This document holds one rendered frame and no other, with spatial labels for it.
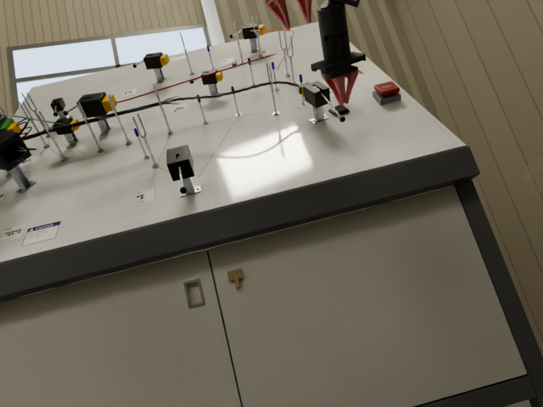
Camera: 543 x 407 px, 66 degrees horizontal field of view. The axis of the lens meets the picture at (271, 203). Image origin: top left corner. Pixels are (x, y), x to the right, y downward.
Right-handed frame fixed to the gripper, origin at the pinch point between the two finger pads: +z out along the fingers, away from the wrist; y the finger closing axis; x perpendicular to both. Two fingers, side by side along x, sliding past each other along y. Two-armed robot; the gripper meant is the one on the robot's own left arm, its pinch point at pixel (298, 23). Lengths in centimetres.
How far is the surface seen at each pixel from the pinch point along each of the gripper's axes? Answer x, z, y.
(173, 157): 8.1, 17.9, 39.3
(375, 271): 24, 53, 12
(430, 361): 34, 70, 11
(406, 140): 15.4, 32.6, -9.5
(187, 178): 5.8, 23.2, 38.2
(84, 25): -326, -89, 39
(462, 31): -138, 22, -178
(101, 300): 8, 39, 64
